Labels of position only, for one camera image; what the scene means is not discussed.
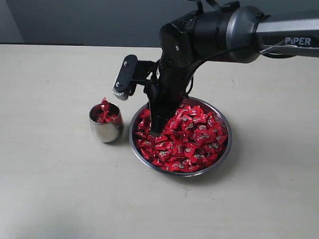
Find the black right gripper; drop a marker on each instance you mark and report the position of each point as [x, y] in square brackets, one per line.
[171, 75]

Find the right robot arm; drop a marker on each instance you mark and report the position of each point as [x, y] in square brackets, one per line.
[230, 33]

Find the stainless steel bowl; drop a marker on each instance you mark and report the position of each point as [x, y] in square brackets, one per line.
[194, 124]

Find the stainless steel cup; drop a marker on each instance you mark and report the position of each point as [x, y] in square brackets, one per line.
[106, 132]

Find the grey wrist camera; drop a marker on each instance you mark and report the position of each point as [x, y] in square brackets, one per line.
[125, 85]

